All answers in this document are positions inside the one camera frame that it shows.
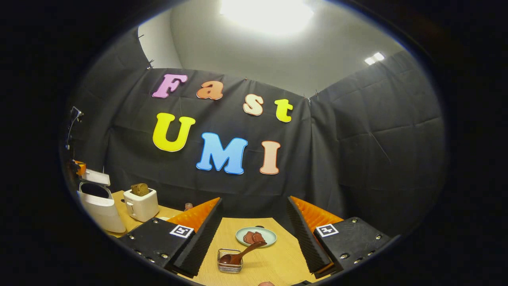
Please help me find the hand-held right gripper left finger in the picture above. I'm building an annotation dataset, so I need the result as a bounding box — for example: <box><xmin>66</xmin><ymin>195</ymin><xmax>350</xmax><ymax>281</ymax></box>
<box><xmin>119</xmin><ymin>197</ymin><xmax>223</xmax><ymax>278</ymax></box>

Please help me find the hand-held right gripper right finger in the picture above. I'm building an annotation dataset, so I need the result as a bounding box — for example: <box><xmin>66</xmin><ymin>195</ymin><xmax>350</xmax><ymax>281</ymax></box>
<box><xmin>287</xmin><ymin>195</ymin><xmax>391</xmax><ymax>278</ymax></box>

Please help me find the metal wire chopstick holder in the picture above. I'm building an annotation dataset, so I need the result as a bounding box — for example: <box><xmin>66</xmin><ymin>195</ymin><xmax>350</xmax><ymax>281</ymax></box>
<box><xmin>217</xmin><ymin>249</ymin><xmax>243</xmax><ymax>274</ymax></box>

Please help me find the dark wooden spoon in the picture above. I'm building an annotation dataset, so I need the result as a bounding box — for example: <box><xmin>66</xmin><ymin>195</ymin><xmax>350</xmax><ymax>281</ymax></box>
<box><xmin>219</xmin><ymin>241</ymin><xmax>267</xmax><ymax>266</ymax></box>

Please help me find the white rice cooker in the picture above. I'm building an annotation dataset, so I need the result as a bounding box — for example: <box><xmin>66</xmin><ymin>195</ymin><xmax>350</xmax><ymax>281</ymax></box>
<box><xmin>77</xmin><ymin>169</ymin><xmax>127</xmax><ymax>234</ymax></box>

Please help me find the pale green plate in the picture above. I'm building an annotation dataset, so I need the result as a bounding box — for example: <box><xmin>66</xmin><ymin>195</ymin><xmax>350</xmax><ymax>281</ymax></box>
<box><xmin>236</xmin><ymin>227</ymin><xmax>277</xmax><ymax>247</ymax></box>

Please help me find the white toaster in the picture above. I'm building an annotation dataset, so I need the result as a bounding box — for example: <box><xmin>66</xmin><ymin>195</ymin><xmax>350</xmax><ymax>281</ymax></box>
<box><xmin>123</xmin><ymin>188</ymin><xmax>160</xmax><ymax>222</ymax></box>

